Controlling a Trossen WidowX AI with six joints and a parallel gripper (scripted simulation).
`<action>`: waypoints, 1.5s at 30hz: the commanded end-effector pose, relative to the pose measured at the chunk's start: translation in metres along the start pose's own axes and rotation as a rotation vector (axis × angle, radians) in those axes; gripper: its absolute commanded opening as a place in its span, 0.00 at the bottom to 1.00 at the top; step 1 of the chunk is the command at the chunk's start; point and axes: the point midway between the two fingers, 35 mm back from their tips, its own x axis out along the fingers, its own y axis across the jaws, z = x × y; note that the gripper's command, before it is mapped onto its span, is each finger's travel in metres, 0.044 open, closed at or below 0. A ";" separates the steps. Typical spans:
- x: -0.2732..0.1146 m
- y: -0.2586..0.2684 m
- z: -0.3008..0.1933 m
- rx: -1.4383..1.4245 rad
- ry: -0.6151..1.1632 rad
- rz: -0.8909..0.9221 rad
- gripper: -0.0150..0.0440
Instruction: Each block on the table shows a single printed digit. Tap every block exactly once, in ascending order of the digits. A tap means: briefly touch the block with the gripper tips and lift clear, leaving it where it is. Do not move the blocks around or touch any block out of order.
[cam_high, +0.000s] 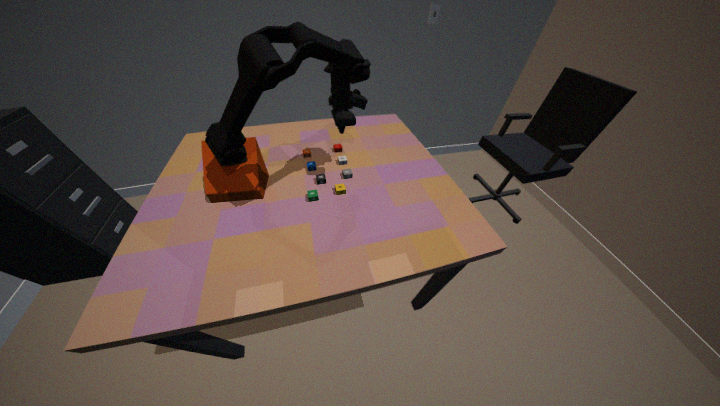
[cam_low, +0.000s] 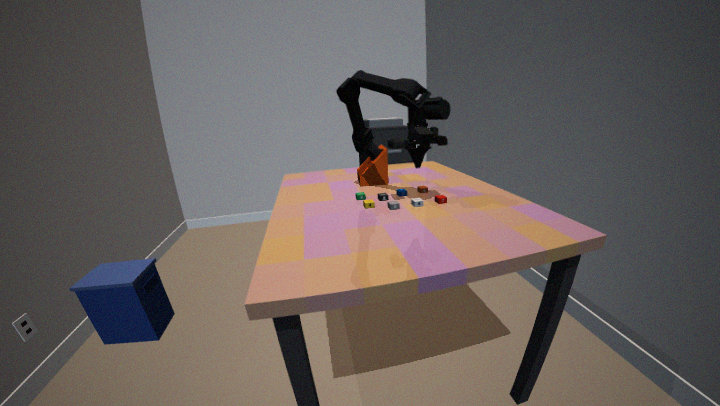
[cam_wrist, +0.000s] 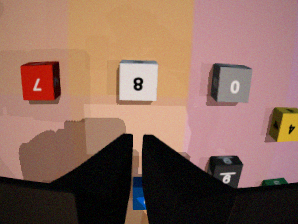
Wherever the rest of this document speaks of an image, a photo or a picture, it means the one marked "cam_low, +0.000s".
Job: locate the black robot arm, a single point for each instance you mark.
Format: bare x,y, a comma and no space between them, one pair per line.
403,91

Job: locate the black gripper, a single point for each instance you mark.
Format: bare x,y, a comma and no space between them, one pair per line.
417,154

